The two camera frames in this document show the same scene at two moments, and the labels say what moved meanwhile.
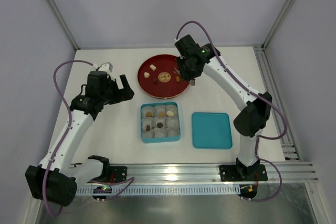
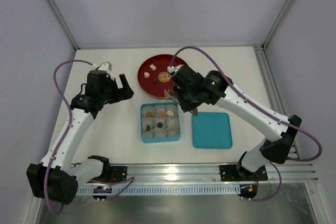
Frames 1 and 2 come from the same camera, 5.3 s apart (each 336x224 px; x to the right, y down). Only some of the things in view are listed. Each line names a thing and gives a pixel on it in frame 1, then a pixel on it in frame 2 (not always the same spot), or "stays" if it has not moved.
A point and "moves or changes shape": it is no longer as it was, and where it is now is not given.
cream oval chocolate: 170,113 stays
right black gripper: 185,76 -> 184,100
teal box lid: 211,130 stays
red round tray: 159,76 stays
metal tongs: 192,82 moves or changes shape
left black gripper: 118,91 stays
